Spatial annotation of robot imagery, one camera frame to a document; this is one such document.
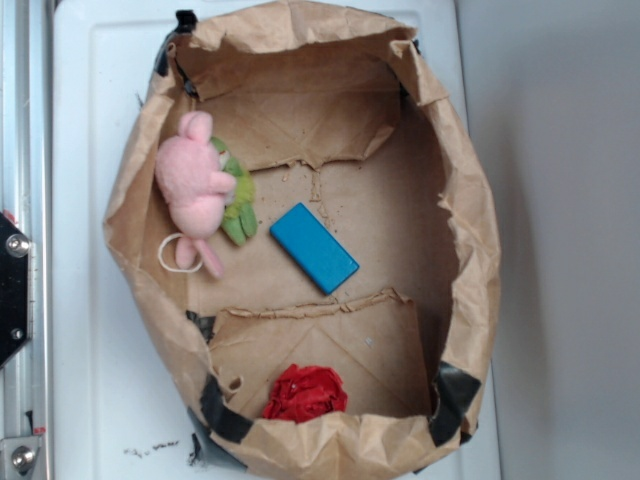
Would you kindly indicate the pink plush bunny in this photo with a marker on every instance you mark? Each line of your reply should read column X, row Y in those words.
column 195, row 188

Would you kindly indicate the blue rectangular block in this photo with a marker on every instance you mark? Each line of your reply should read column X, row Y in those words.
column 315, row 250

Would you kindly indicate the green plush toy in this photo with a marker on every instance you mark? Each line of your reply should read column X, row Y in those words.
column 239, row 222

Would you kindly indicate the red crumpled paper ball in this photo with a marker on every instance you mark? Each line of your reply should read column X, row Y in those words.
column 301, row 394

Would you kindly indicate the black corner bracket plate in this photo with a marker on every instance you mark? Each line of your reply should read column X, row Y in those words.
column 16, row 315

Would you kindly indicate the aluminium frame rail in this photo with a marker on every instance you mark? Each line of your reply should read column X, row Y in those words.
column 26, row 141

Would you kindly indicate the silver corner bracket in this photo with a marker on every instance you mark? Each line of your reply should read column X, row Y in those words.
column 22, row 458

